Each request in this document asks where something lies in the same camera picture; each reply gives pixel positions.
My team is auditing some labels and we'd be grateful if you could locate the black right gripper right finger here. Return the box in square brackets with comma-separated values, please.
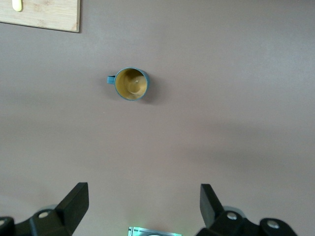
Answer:
[195, 183, 298, 236]

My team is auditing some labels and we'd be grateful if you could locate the teal cup with handle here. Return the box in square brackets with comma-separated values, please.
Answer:
[106, 66, 150, 101]

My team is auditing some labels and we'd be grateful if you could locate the brown table cover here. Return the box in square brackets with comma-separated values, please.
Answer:
[0, 0, 315, 236]

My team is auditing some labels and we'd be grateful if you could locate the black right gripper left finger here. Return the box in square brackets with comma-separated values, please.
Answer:
[0, 182, 89, 236]

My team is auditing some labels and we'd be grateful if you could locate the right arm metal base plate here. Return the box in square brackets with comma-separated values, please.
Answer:
[127, 226, 183, 236]

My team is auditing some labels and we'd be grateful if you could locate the wooden cutting board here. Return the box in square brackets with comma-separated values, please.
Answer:
[0, 0, 81, 33]

